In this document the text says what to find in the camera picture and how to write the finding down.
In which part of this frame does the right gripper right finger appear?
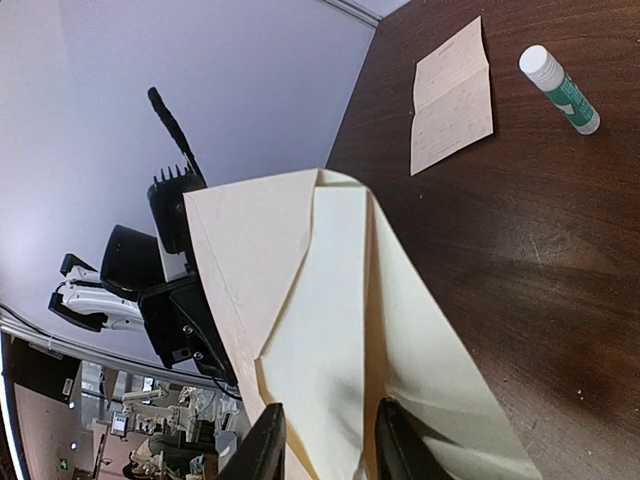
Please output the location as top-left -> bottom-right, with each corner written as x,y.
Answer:
375,398 -> 453,480

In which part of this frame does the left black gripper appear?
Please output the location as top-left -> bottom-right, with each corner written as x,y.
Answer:
138,275 -> 237,385

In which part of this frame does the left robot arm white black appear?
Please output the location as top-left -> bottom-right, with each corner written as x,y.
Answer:
49,225 -> 237,387

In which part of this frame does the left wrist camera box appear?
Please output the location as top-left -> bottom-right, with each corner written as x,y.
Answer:
147,165 -> 206,274

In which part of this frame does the beige envelope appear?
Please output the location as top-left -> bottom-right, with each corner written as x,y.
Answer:
185,169 -> 540,479

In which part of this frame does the left black braided cable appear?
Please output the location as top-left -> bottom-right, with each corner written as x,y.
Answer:
147,86 -> 206,181

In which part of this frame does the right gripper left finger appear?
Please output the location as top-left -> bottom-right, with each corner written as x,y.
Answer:
217,403 -> 286,480

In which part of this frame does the green white glue stick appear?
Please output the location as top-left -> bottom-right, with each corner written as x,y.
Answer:
519,45 -> 601,135

